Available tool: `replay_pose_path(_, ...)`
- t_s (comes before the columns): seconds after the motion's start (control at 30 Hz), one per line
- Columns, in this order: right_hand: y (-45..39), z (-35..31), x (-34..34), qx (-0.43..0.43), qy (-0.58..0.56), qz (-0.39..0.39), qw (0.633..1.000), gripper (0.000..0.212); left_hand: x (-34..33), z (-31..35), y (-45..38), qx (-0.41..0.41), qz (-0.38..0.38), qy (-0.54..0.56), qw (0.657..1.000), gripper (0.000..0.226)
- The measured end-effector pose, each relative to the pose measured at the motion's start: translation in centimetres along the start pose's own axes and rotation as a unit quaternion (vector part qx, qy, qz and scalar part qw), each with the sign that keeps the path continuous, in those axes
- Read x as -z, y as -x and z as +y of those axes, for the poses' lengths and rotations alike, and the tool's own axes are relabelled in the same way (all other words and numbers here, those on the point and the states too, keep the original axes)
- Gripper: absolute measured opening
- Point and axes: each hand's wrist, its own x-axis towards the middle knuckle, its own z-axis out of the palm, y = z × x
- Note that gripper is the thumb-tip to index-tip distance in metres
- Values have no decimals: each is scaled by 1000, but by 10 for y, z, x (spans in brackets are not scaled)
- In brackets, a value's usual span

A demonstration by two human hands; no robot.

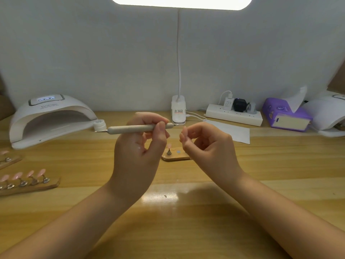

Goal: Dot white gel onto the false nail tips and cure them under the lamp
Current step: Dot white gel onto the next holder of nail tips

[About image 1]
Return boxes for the wooden stands with pink nails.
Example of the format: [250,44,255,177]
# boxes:
[0,151,61,197]

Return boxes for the white tissue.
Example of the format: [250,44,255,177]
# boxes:
[286,85,308,113]

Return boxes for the person's right hand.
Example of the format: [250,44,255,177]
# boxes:
[179,122,246,191]

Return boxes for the white nail lamp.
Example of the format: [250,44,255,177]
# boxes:
[303,90,345,137]
[9,94,99,150]

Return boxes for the person's right forearm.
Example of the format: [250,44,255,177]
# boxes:
[227,172,345,259]

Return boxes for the wooden nail holder strip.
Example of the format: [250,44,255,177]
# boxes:
[161,144,192,162]

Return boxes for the white power strip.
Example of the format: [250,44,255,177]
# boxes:
[206,103,264,127]

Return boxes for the white charger plug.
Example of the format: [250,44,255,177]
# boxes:
[222,96,235,110]

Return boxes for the grey dotting pen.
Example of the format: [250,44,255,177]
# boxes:
[96,123,176,135]

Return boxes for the purple tissue box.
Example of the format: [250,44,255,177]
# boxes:
[262,97,313,132]

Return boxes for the white paper sheet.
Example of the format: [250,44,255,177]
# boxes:
[205,120,251,145]

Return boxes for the small closed white jar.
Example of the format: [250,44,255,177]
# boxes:
[93,119,107,133]

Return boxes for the person's left hand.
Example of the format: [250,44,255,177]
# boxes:
[107,112,171,205]

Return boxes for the brown cardboard box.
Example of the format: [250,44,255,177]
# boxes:
[0,75,16,122]

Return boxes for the person's left forearm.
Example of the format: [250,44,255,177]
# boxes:
[0,182,135,259]

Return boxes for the black plug adapter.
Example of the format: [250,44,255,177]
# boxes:
[233,98,249,113]

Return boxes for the white desk lamp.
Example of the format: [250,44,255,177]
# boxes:
[109,0,254,125]

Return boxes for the brown wooden board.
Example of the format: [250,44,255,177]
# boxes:
[327,56,345,94]

